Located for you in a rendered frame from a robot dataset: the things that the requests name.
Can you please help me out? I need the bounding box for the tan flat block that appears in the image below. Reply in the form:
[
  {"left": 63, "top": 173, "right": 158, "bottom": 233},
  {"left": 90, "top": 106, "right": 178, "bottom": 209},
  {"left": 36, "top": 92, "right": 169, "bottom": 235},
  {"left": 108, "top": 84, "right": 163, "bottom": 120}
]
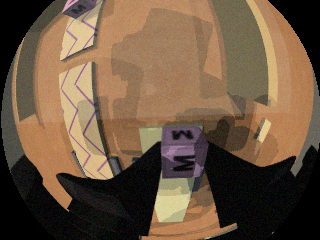
[{"left": 253, "top": 117, "right": 271, "bottom": 143}]

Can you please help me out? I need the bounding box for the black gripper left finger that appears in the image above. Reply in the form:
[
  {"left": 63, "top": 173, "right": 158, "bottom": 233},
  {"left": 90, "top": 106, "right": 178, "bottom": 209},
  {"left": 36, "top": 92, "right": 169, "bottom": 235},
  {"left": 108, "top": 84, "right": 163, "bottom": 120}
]
[{"left": 56, "top": 141, "right": 161, "bottom": 236}]

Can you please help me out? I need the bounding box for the purple cube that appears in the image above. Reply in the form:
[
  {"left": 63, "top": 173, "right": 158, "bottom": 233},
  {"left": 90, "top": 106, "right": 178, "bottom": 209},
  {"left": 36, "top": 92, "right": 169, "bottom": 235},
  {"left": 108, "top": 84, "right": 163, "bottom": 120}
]
[{"left": 161, "top": 125, "right": 208, "bottom": 179}]

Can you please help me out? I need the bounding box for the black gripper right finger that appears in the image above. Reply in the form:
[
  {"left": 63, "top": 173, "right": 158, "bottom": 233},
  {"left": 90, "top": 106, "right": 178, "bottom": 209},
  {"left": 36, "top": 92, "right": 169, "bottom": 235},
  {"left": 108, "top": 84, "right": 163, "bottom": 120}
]
[{"left": 204, "top": 140, "right": 296, "bottom": 228}]

